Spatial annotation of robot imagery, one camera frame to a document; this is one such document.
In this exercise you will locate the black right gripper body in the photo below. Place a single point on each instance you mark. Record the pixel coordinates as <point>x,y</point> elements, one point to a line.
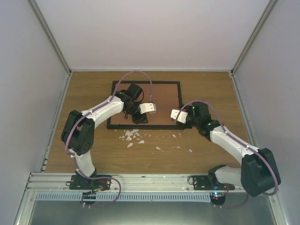
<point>181,126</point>

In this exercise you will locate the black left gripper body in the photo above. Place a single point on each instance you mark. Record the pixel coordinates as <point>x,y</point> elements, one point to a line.
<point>136,119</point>

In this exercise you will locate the black picture frame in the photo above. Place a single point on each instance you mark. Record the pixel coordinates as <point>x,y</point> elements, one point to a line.
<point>140,127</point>

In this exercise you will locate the brown backing board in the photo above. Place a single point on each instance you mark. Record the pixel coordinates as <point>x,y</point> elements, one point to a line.
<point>164,103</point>

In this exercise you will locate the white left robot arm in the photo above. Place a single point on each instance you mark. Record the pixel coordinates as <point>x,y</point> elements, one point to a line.
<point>79,130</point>

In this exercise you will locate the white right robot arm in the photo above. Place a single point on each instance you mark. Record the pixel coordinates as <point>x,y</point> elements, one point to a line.
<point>258,172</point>

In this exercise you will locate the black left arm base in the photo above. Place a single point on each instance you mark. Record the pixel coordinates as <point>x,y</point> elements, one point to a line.
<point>78,182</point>

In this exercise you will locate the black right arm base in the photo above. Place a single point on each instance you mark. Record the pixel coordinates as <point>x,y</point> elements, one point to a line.
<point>202,182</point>

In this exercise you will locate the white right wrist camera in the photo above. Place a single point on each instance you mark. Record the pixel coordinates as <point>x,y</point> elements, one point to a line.
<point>179,116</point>

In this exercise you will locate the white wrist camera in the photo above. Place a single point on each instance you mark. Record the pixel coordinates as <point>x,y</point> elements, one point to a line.
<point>147,108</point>
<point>179,116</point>

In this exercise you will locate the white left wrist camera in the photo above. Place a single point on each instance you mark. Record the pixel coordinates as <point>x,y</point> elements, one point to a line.
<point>147,108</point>

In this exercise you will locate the grey slotted cable duct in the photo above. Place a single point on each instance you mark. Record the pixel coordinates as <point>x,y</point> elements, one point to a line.
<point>125,197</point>

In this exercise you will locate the aluminium mounting rail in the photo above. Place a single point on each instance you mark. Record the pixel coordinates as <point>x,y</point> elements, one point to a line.
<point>157,183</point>

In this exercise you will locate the aluminium enclosure frame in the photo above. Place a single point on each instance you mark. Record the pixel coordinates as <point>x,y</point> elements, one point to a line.
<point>282,207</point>

